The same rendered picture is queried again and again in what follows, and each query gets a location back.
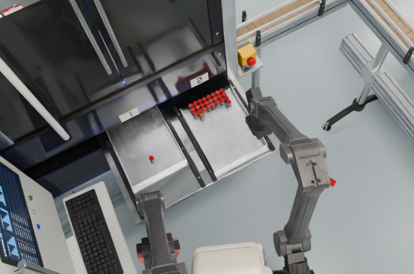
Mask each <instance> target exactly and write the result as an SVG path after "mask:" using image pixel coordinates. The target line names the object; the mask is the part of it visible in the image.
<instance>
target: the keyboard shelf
mask: <svg viewBox="0 0 414 274"><path fill-rule="evenodd" d="M92 189H95V192H96V194H97V197H98V200H99V203H100V206H101V208H102V212H103V215H104V217H105V220H106V223H107V226H108V229H109V231H110V234H111V237H112V240H113V243H114V245H115V249H116V251H117V254H118V257H119V260H120V262H121V266H122V268H123V272H124V273H123V274H137V270H136V268H135V265H134V262H133V260H132V257H131V254H130V252H129V248H128V246H127V243H126V240H125V238H124V235H123V232H122V229H121V227H120V223H119V221H118V218H117V216H116V213H115V210H114V208H113V205H112V202H111V199H110V196H109V194H108V191H107V188H106V186H105V183H104V182H99V183H97V184H94V185H92V186H90V187H87V188H85V189H83V190H81V191H79V192H76V193H74V194H72V195H70V196H68V197H65V198H64V199H63V204H64V207H65V210H66V213H67V217H68V220H69V223H70V227H71V230H72V232H73V236H71V237H69V238H67V239H66V242H67V246H68V249H69V252H70V255H71V259H72V262H73V265H74V268H75V272H76V274H87V271H86V268H85V264H84V261H83V258H82V255H81V251H80V249H79V246H78V242H77V239H76V236H75V233H74V229H73V226H72V224H71V220H70V216H69V214H68V211H67V207H66V204H65V201H67V200H69V199H72V198H74V197H76V196H78V195H80V194H83V193H85V192H87V191H89V190H92Z"/></svg>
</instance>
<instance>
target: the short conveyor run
mask: <svg viewBox="0 0 414 274"><path fill-rule="evenodd" d="M347 2H348V0H289V1H287V2H284V3H282V4H280V5H278V6H276V7H274V8H272V9H270V10H268V11H265V12H263V13H261V14H259V15H257V16H255V17H253V18H251V19H249V20H247V18H246V11H245V10H243V11H242V16H241V24H239V25H237V45H240V44H243V43H244V42H247V41H249V42H250V43H251V45H252V46H253V47H254V49H255V50H258V49H260V48H262V47H264V46H266V45H268V44H270V43H272V42H274V41H276V40H278V39H280V38H282V37H284V36H286V35H288V34H290V33H292V32H294V31H296V30H298V29H300V28H302V27H304V26H306V25H308V24H311V23H313V22H315V21H317V20H319V19H321V18H323V17H325V16H327V15H329V14H331V13H333V12H335V11H337V10H339V9H341V8H343V7H345V6H347Z"/></svg>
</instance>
